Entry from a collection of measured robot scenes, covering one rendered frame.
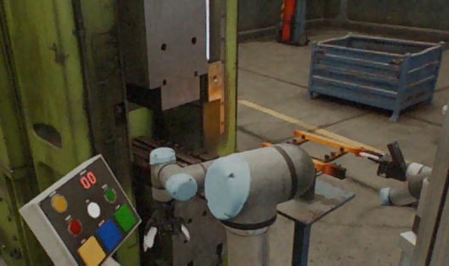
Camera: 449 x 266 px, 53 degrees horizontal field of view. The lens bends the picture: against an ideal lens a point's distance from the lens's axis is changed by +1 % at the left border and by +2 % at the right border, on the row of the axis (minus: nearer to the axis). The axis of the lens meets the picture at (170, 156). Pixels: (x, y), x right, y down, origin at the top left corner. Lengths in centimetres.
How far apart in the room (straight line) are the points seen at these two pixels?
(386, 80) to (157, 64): 399
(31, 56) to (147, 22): 57
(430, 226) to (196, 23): 113
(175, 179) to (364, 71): 448
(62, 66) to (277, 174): 95
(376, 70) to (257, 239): 464
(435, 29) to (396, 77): 461
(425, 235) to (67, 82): 116
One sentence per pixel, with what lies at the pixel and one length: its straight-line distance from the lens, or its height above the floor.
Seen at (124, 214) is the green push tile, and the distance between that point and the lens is 150.
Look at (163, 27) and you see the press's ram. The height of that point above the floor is 157.
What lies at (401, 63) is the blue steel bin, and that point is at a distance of 528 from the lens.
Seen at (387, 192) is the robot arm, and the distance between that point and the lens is 206.
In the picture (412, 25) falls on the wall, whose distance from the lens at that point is 1011.
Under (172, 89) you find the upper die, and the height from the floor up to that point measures 134.
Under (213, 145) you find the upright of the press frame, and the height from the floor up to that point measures 95.
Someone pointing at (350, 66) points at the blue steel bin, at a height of 49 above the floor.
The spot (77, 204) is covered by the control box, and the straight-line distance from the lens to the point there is 138.
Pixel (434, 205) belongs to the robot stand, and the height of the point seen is 140.
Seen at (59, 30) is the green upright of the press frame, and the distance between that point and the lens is 156.
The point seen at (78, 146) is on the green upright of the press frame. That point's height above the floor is 118.
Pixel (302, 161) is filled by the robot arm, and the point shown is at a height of 144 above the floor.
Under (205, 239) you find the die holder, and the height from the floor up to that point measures 63.
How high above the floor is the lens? 182
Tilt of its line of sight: 25 degrees down
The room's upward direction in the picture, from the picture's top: 3 degrees counter-clockwise
